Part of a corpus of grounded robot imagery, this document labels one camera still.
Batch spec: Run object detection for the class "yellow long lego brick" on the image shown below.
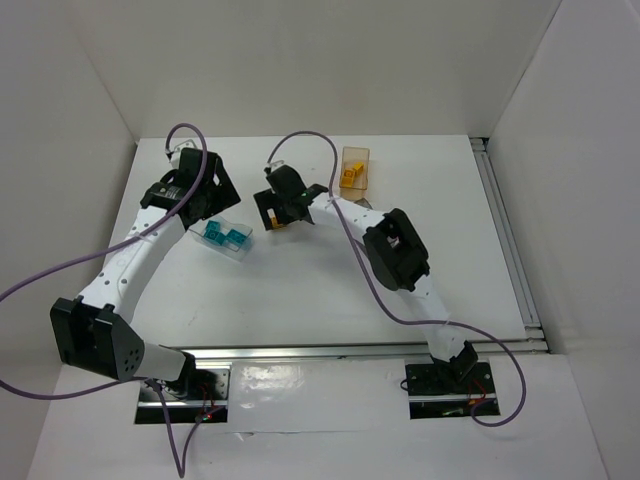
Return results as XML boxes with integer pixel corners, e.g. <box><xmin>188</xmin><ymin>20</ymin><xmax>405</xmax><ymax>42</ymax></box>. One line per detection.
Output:
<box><xmin>268</xmin><ymin>209</ymin><xmax>286</xmax><ymax>230</ymax></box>

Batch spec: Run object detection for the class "small teal lego brick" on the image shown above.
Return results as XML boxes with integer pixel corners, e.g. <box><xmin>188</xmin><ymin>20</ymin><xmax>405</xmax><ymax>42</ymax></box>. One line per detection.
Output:
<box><xmin>203</xmin><ymin>221</ymin><xmax>226</xmax><ymax>245</ymax></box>

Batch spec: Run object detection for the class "teal long lego brick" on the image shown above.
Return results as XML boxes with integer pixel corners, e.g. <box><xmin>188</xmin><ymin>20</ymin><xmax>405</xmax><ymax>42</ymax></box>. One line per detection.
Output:
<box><xmin>226</xmin><ymin>229</ymin><xmax>248</xmax><ymax>250</ymax></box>

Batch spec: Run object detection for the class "yellow rounded lego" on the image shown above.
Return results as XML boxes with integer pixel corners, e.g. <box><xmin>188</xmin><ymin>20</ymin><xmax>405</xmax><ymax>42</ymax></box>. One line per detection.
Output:
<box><xmin>340</xmin><ymin>169</ymin><xmax>355</xmax><ymax>188</ymax></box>

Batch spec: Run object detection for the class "orange transparent container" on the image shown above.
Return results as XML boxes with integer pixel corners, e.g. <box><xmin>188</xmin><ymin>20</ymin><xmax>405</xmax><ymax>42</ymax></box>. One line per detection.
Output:
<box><xmin>339</xmin><ymin>146</ymin><xmax>370</xmax><ymax>202</ymax></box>

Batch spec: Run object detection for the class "small yellow lego brick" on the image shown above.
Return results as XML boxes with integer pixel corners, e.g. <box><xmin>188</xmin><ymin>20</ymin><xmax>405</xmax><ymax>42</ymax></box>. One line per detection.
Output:
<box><xmin>352</xmin><ymin>162</ymin><xmax>364</xmax><ymax>176</ymax></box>

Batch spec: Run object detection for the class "grey transparent container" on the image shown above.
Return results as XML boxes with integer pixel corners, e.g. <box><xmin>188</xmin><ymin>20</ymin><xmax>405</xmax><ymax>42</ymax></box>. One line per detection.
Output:
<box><xmin>355</xmin><ymin>198</ymin><xmax>372</xmax><ymax>210</ymax></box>

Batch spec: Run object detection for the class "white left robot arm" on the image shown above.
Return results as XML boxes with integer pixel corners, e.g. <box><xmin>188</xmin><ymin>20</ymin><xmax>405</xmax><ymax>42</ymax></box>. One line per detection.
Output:
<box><xmin>50</xmin><ymin>148</ymin><xmax>240</xmax><ymax>389</ymax></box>

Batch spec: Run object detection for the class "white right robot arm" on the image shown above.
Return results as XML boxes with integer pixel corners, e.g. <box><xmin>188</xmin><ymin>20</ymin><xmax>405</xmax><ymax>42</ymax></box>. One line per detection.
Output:
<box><xmin>254</xmin><ymin>165</ymin><xmax>478</xmax><ymax>383</ymax></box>

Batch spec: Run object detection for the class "clear transparent container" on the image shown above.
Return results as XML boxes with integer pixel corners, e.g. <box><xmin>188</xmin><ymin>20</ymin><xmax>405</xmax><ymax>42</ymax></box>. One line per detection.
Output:
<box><xmin>189</xmin><ymin>215</ymin><xmax>254</xmax><ymax>262</ymax></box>

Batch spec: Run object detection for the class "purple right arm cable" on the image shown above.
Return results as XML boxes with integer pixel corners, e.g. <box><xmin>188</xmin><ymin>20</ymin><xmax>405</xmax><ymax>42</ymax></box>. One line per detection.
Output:
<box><xmin>264</xmin><ymin>130</ymin><xmax>529</xmax><ymax>427</ymax></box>

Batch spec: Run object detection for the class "aluminium front rail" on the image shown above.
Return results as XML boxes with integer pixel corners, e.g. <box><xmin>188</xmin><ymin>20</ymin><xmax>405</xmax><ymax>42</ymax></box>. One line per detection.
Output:
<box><xmin>181</xmin><ymin>343</ymin><xmax>430</xmax><ymax>362</ymax></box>

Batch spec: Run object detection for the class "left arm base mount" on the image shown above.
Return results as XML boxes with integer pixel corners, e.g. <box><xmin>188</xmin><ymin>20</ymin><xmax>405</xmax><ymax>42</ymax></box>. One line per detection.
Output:
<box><xmin>134</xmin><ymin>364</ymin><xmax>231</xmax><ymax>425</ymax></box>

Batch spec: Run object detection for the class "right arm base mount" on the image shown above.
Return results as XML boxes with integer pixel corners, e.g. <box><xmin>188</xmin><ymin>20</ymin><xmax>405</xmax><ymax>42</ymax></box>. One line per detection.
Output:
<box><xmin>399</xmin><ymin>362</ymin><xmax>500</xmax><ymax>420</ymax></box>

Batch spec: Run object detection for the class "aluminium side rail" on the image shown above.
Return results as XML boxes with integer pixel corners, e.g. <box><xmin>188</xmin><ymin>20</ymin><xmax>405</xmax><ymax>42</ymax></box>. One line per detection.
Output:
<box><xmin>469</xmin><ymin>137</ymin><xmax>550</xmax><ymax>354</ymax></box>

